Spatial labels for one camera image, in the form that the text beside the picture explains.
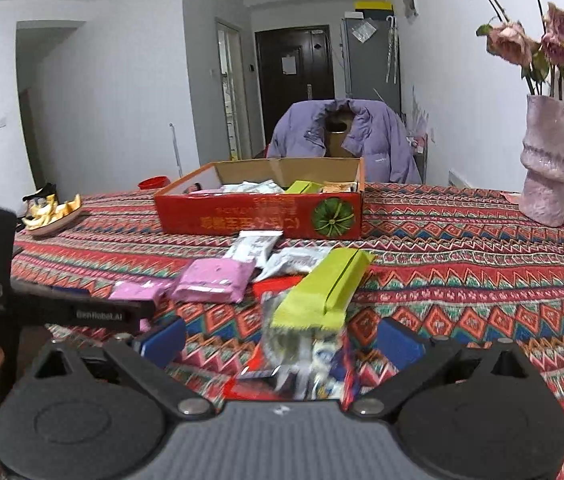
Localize pink ceramic vase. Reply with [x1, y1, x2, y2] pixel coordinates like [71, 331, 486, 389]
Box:
[520, 94, 564, 227]

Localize pink rose bouquet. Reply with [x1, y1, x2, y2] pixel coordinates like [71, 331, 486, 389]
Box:
[448, 0, 564, 108]

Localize clear plastic bag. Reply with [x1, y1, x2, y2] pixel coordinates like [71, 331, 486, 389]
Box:
[351, 20, 377, 43]

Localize purple puffer jacket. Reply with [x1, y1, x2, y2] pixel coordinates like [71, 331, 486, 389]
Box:
[267, 99, 423, 184]

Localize yellow fruit peels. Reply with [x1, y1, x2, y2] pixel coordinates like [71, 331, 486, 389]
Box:
[24, 192, 82, 228]

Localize grey refrigerator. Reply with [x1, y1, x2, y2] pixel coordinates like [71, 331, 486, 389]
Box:
[340, 12, 403, 111]

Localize red and silver snack packet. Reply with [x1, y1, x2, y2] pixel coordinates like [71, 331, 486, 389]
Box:
[224, 277, 363, 401]

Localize dark entrance door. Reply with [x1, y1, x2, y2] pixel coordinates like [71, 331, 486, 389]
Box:
[255, 26, 337, 159]

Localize black object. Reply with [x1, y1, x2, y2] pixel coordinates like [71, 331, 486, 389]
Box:
[22, 182, 58, 206]

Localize yellow and black box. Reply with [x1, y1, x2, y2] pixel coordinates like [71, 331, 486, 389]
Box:
[355, 1, 393, 18]

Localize green snack packet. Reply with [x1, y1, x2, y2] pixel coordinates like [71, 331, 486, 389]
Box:
[269, 247, 375, 332]
[284, 180, 321, 195]

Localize white mop handle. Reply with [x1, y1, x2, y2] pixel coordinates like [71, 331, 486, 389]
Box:
[168, 122, 183, 179]

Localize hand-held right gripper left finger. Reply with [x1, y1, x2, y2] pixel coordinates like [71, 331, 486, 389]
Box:
[34, 316, 217, 417]

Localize white folded umbrella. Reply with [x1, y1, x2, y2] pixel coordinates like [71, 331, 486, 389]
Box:
[386, 16, 399, 85]

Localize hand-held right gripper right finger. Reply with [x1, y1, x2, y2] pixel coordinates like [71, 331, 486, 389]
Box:
[351, 316, 533, 417]

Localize red cardboard box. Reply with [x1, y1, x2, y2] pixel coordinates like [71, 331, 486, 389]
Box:
[154, 156, 367, 238]

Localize white interior door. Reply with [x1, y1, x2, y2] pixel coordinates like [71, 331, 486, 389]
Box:
[215, 17, 253, 161]

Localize wooden chair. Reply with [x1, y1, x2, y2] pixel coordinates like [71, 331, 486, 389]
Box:
[324, 112, 353, 158]

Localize brown plate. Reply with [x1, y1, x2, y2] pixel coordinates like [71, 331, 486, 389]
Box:
[24, 207, 90, 237]

